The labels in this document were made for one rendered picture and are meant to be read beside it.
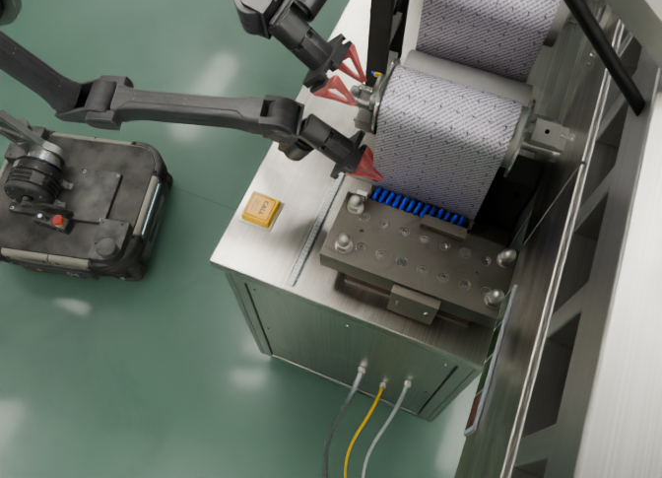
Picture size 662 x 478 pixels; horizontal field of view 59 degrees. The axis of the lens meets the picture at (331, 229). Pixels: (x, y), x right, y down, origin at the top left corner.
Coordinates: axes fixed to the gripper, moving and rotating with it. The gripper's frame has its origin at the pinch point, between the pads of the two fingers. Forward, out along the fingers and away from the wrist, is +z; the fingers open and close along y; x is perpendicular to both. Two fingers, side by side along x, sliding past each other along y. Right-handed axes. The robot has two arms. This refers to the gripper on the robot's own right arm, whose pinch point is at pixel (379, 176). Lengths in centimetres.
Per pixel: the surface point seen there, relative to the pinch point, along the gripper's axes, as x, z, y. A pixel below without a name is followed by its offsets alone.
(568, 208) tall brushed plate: 47, 9, 17
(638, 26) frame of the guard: 70, -9, 14
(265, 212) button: -23.9, -13.5, 10.8
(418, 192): 3.7, 8.1, 0.2
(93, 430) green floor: -129, -11, 71
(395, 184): 1.2, 3.6, 0.2
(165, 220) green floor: -137, -25, -11
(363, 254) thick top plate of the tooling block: -1.7, 4.2, 16.9
